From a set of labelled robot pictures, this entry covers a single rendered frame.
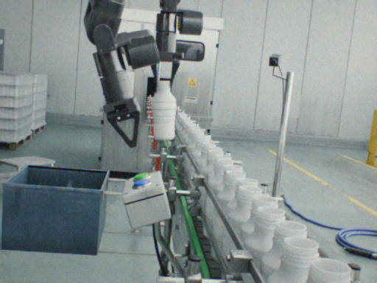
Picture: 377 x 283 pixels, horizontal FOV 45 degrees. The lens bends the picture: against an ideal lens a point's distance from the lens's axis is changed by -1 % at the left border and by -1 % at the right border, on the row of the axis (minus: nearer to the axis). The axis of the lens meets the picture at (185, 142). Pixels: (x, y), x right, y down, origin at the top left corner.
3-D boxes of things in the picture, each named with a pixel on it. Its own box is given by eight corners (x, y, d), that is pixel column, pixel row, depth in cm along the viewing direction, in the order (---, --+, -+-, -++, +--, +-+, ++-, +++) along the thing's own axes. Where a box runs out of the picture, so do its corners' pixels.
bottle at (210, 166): (219, 217, 112) (227, 150, 110) (223, 224, 106) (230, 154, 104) (195, 215, 112) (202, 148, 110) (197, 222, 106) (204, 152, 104)
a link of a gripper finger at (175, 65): (153, 87, 133) (154, 54, 131) (177, 88, 133) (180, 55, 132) (152, 88, 126) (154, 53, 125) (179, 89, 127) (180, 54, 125)
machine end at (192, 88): (206, 187, 582) (223, 18, 554) (94, 179, 568) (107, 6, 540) (193, 163, 739) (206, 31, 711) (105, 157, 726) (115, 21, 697)
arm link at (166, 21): (154, 10, 129) (158, 8, 123) (179, 12, 130) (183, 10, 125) (154, 35, 130) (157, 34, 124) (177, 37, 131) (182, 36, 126)
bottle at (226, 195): (246, 265, 83) (257, 177, 81) (214, 265, 82) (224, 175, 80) (236, 253, 89) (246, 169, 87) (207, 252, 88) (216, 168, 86)
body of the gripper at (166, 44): (146, 58, 131) (147, 32, 130) (182, 60, 132) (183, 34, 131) (146, 57, 125) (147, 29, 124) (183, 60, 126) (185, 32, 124)
